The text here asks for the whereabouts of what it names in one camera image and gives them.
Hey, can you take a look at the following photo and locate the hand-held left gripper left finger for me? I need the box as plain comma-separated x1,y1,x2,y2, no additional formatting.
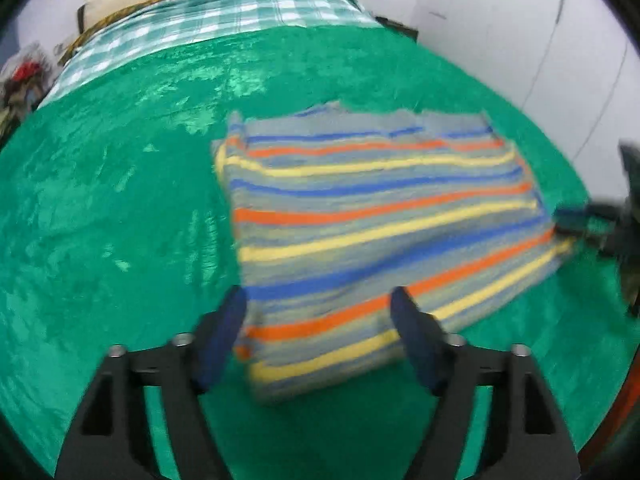
55,285,248,480

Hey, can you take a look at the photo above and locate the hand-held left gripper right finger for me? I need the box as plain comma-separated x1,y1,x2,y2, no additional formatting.
390,286,583,480

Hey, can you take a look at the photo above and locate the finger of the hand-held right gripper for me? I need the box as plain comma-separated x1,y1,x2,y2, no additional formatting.
552,202,623,236

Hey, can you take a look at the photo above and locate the striped knit t-shirt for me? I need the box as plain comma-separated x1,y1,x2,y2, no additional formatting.
212,101,576,406

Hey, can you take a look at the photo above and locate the pile of assorted clothes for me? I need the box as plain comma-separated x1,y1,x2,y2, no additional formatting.
0,42,56,146

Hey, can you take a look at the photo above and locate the green velvet blanket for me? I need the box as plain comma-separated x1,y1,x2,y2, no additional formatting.
0,25,640,480

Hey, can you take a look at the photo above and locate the white wardrobe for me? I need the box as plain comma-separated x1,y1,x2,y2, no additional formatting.
415,0,640,201

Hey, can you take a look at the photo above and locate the green white checked sheet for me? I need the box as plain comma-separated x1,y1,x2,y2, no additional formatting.
37,0,386,108

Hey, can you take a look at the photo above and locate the yellow patterned cloth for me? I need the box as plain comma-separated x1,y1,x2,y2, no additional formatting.
57,0,166,66

